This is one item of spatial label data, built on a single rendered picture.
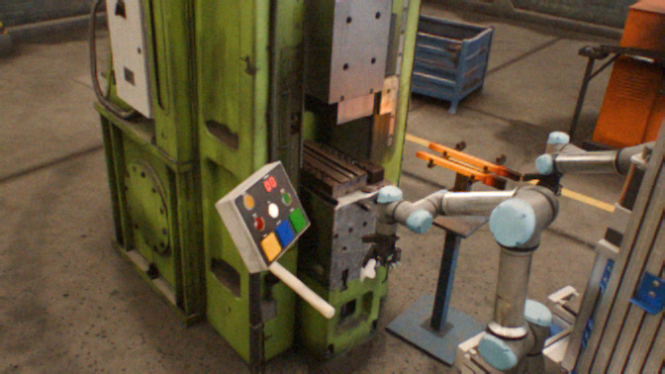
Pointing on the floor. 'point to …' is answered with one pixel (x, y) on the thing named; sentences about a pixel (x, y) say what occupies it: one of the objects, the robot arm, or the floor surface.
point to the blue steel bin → (450, 58)
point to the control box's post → (254, 322)
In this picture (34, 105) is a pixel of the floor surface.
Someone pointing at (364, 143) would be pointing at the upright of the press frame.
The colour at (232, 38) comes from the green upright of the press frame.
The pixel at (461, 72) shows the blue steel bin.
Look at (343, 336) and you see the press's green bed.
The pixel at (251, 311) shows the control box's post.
